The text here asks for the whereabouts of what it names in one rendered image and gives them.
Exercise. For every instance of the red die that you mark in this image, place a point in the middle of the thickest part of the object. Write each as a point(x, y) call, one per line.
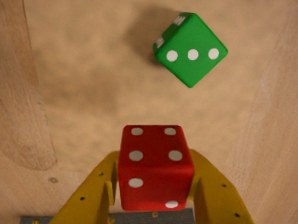
point(155, 168)

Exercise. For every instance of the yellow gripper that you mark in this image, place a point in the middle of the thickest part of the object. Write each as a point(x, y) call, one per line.
point(216, 199)

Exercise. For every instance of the green die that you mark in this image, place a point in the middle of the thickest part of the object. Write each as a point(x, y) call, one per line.
point(189, 49)

